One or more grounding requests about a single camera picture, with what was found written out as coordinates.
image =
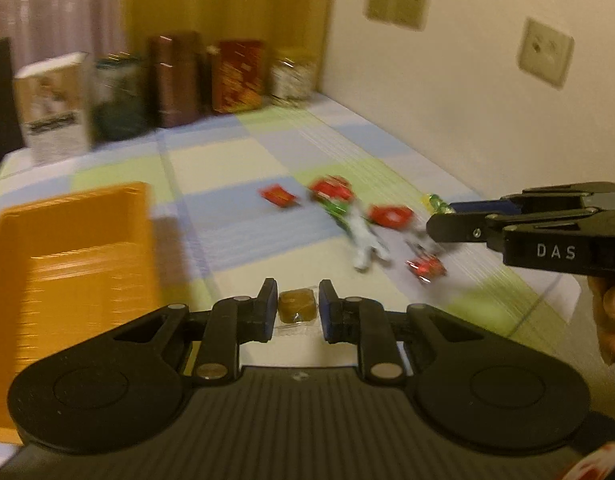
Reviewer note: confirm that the double wall socket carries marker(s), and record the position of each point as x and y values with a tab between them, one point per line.
411	14

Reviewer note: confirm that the person's right hand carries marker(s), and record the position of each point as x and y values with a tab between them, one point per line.
603	292

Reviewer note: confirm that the mauve curtain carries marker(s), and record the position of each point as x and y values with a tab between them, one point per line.
40	29

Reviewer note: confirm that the white product box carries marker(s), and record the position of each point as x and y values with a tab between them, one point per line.
53	104

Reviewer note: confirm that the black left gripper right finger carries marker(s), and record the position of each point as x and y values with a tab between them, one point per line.
363	322

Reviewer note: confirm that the brown metal thermos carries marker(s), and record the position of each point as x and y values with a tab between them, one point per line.
175	77

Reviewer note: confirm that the green glass jar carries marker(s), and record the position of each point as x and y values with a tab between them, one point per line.
119	109

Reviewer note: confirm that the clear plastic snack jar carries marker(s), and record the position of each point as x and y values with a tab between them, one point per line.
292	76

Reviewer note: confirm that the red gift bag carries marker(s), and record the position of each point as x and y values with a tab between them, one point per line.
237	75

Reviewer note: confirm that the orange plastic tray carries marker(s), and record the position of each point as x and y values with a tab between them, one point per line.
71	267

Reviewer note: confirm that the red square candy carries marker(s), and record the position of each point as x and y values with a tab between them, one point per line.
391	216

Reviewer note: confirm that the black appliance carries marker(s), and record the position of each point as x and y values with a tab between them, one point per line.
10	132

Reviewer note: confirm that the white snack wrapper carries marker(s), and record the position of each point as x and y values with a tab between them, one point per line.
367	244

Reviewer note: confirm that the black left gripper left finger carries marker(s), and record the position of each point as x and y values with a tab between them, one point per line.
222	331

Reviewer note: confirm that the green yellow candy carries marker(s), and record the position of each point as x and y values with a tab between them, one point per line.
436	205

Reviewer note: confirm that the green snack packet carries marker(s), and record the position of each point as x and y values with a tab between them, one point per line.
337	209

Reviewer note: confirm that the brown jelly candy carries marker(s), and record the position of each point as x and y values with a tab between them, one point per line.
297	306

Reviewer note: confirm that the yellow wooden panel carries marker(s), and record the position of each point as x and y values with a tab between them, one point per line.
280	23

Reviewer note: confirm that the red snack packet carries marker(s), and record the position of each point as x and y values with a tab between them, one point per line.
331	188

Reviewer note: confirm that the red silver candy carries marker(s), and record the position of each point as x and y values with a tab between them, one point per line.
426	268

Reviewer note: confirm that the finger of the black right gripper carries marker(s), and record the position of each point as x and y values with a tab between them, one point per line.
486	207
464	227

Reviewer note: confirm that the checkered tablecloth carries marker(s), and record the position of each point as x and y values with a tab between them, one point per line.
232	204

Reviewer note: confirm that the single wall socket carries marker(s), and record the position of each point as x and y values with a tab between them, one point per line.
545	52

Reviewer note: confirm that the red candy packet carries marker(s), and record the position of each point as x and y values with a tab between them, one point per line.
278	196

